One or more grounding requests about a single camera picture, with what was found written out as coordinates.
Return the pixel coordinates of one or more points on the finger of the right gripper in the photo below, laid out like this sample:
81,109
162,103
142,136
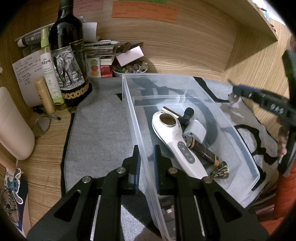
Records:
267,100

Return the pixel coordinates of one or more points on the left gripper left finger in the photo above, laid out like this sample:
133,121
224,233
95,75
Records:
132,173

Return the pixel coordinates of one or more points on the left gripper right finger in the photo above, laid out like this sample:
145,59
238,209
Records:
161,172

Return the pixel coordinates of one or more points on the dark brown gold tube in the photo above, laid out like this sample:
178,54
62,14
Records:
201,151

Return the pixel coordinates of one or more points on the white travel plug adapter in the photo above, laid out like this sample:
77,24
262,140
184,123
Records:
196,130

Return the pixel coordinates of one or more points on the clear plastic storage bin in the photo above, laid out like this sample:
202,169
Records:
145,94

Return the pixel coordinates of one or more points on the silver metal cylinder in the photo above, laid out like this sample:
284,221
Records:
171,112

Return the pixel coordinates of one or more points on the patterned cone shell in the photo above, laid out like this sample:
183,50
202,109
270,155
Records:
221,171

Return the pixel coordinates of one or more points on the person's right hand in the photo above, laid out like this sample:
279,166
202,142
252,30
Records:
282,142

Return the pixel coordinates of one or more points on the white handheld massager device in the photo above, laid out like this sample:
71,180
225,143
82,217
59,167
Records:
169,130

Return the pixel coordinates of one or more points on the grey felt mat black pattern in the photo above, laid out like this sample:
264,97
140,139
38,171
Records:
100,139

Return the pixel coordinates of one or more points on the black pen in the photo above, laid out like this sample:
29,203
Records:
40,110

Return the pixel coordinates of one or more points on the wooden shelf board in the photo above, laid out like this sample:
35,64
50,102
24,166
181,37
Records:
246,13

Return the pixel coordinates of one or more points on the white bowl of trinkets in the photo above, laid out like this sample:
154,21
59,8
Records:
130,69

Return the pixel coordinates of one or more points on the clear glass cup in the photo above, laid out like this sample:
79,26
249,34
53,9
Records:
41,126

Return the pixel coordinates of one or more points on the fruit picture white box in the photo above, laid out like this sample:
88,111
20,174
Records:
93,67

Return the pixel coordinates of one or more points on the small tan tube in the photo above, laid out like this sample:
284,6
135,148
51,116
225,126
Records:
44,95

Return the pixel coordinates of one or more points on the stack of books and papers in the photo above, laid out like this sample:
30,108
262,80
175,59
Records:
105,50

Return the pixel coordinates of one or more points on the cream white plastic jug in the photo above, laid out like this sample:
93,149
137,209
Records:
16,135

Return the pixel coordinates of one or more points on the cartoon sticker card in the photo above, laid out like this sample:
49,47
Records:
14,201

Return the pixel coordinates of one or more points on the green white spray bottle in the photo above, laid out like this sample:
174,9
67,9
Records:
49,71

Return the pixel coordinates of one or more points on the dark elephant label wine bottle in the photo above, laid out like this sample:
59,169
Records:
67,51

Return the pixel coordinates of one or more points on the white handwritten note paper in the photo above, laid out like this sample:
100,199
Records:
27,70

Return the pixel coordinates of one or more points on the orange sticky note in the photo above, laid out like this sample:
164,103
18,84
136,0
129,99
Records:
143,9

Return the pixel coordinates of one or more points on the pink sticky note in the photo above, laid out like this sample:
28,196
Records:
81,6

